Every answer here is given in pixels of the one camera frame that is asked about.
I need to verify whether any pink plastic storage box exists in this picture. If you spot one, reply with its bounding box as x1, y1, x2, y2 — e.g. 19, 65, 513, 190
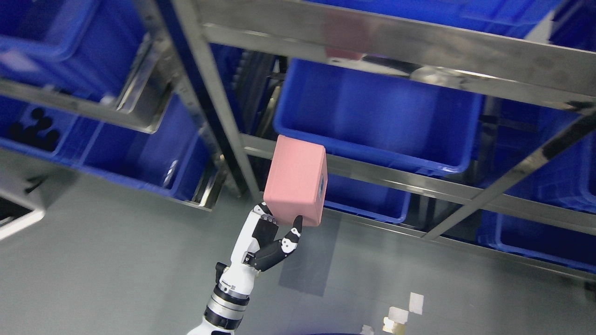
264, 135, 328, 227

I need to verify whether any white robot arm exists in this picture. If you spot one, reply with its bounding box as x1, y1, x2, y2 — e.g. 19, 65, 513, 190
188, 285, 250, 335

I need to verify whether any large blue bin centre shelf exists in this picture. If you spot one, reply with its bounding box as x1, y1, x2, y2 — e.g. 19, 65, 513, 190
273, 59, 485, 176

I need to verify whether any steel shelf rack right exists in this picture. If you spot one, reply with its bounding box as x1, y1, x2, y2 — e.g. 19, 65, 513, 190
140, 0, 596, 282

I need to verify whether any blue bin lower centre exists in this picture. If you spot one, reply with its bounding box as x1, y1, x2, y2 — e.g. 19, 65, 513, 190
325, 174, 411, 225

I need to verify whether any blue bin with black items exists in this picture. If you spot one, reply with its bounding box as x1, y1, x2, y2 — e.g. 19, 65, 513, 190
0, 95, 210, 200

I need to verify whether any steel rack left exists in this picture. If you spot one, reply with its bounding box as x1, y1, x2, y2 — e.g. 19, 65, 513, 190
0, 28, 226, 211

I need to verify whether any blue bin top left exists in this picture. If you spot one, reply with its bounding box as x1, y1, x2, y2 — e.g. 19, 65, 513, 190
0, 0, 146, 101

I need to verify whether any blue bin right side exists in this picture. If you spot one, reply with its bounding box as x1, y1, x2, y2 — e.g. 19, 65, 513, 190
475, 0, 596, 274

